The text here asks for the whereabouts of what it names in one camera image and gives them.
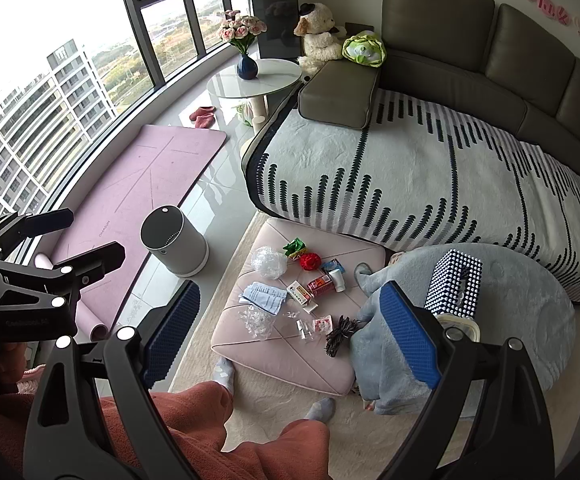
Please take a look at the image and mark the clear plastic bag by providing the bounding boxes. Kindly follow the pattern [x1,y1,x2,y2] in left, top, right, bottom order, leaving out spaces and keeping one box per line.
[239,306,276,339]

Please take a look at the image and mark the white plastic bottle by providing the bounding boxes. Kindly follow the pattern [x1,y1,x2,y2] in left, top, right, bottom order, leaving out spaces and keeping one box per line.
[329,269,346,292]

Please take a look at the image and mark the grey round trash bin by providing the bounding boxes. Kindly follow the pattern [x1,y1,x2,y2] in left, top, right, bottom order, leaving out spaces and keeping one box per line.
[140,205,209,278]

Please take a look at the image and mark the left grey sock foot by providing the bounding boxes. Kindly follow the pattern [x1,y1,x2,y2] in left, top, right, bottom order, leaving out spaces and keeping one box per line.
[213,356,235,394]

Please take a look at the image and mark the grey sock foot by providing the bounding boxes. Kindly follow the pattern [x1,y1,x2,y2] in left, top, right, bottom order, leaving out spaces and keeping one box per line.
[213,356,235,394]
[304,398,337,424]

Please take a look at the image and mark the person's rust trouser legs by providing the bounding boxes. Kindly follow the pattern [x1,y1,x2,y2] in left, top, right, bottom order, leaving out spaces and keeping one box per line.
[0,378,330,479]

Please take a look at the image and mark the light blue fleece blanket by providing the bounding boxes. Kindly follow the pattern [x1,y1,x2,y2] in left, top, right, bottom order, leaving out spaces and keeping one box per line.
[349,244,575,415]

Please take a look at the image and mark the folded paper leaflet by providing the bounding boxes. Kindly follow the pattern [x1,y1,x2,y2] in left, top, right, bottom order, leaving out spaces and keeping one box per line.
[240,282,288,315]

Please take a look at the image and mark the pink yoga mat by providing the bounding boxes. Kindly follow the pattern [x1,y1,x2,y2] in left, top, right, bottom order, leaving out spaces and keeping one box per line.
[34,125,227,340]

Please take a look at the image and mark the small red white wrapper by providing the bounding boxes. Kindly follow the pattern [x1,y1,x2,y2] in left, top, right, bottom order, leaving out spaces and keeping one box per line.
[313,315,333,335]

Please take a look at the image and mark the right grey sock foot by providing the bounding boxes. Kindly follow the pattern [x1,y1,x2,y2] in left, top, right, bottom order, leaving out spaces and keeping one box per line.
[304,398,337,424]

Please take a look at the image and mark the pink quilted ottoman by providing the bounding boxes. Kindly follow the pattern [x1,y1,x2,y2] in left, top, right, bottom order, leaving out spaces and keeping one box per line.
[211,219,386,396]

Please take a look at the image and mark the white bubble wrap ball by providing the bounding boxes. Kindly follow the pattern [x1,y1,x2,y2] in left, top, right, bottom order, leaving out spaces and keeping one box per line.
[250,246,288,280]

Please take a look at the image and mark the blue blister card package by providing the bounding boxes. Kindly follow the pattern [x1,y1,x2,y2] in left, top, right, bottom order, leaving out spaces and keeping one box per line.
[320,258,345,273]

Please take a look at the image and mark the small white medicine box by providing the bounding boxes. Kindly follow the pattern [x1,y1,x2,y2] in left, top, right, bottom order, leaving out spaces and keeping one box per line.
[287,281,311,307]

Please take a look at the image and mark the red knitted ball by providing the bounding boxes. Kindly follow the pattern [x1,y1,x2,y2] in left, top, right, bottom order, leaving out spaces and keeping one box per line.
[299,252,322,272]

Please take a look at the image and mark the green snack wrapper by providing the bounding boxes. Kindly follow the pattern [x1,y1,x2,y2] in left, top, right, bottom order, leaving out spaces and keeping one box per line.
[282,237,307,260]

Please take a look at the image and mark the patterned white black blanket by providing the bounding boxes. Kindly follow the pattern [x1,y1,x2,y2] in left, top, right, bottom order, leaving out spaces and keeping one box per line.
[245,90,580,304]

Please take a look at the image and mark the pink slippers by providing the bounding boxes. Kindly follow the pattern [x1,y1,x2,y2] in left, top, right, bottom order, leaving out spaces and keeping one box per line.
[189,105,216,129]

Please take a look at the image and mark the blue flower vase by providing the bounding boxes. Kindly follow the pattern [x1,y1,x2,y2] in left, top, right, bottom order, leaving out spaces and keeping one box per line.
[237,53,258,80]

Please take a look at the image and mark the round white side table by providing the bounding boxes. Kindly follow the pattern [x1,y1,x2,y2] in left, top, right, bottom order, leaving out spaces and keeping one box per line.
[206,58,302,132]

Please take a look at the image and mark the olive seat cushion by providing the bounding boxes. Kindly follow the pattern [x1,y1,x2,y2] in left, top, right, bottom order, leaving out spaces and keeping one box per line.
[297,60,379,130]

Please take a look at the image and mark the pink rose bouquet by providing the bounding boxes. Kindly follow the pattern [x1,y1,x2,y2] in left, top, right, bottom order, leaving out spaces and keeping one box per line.
[217,10,267,54]

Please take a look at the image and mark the olive leather sofa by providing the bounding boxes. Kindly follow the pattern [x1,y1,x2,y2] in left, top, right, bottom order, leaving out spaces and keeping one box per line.
[376,0,580,201]

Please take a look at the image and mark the green cabbage plush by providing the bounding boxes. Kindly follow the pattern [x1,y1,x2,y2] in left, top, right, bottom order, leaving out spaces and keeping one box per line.
[342,30,386,68]

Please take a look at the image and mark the cream teddy bear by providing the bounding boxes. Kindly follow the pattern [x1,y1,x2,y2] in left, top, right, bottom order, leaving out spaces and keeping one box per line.
[294,2,347,77]

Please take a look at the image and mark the black coiled cable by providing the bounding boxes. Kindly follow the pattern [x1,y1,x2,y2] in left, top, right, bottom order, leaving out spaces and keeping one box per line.
[323,314,366,359]

